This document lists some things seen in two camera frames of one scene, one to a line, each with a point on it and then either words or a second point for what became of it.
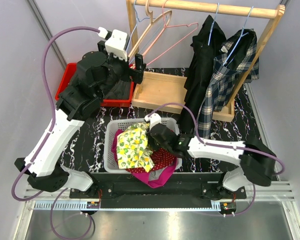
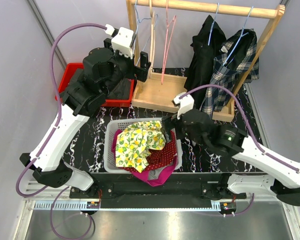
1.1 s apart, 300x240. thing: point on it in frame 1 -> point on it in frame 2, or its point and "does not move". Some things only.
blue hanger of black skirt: x=212 y=24 does not move
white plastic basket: x=110 y=164 does not move
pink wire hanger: x=162 y=32 -> x=168 y=23
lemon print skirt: x=132 y=147 does not move
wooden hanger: x=151 y=14 -> x=152 y=41
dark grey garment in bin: x=121 y=91 does not move
